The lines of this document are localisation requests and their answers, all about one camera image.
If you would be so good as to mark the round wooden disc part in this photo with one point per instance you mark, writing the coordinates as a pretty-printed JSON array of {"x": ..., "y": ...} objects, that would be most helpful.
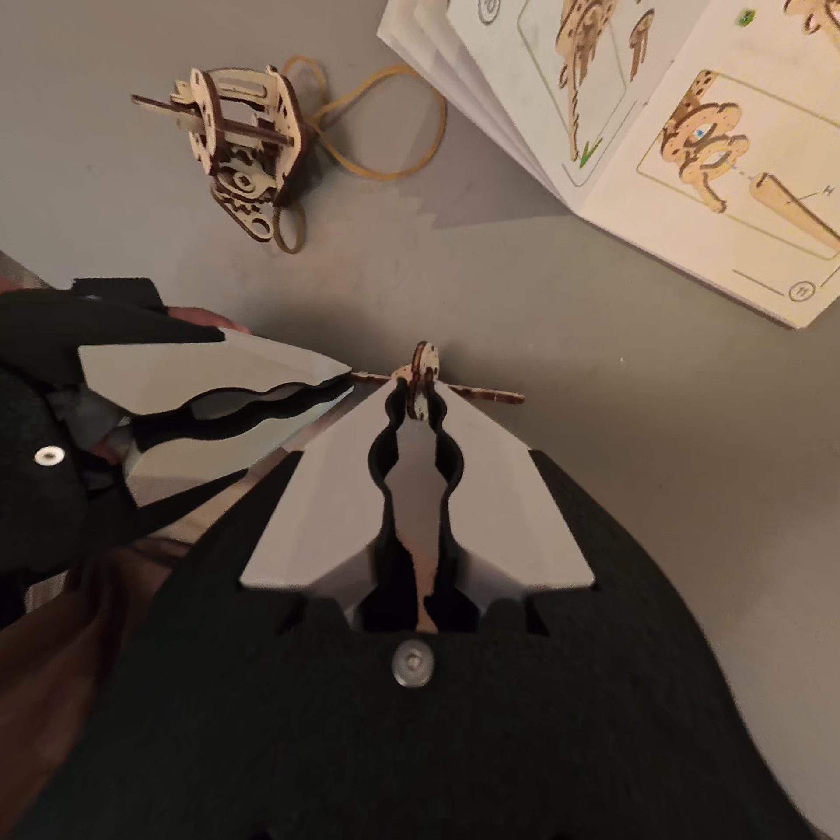
[{"x": 423, "y": 364}]

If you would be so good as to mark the person's brown clothing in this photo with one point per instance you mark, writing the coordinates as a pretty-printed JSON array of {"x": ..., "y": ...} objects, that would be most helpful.
[{"x": 59, "y": 669}]

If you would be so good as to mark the small tan rubber band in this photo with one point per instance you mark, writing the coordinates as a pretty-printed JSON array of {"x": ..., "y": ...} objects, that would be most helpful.
[{"x": 289, "y": 246}]

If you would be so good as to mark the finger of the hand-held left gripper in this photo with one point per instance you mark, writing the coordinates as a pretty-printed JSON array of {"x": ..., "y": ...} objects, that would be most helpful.
[
  {"x": 197, "y": 466},
  {"x": 197, "y": 367}
]

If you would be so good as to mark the person's left hand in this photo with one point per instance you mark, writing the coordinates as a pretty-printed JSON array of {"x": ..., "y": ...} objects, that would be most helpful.
[{"x": 203, "y": 319}]

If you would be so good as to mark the thin wooden axle stick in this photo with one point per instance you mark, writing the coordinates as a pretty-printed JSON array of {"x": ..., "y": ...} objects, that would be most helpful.
[{"x": 485, "y": 394}]

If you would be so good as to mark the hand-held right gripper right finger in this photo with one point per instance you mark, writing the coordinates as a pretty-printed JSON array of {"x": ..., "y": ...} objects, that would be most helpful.
[{"x": 518, "y": 525}]

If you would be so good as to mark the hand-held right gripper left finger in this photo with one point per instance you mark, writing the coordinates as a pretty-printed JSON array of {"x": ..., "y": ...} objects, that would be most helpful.
[{"x": 315, "y": 525}]

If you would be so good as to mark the large tan rubber band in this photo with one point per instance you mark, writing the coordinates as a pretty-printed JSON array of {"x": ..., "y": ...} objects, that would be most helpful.
[{"x": 430, "y": 141}]

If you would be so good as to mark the open instruction booklet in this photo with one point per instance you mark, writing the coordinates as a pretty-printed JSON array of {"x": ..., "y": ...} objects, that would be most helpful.
[{"x": 774, "y": 98}]

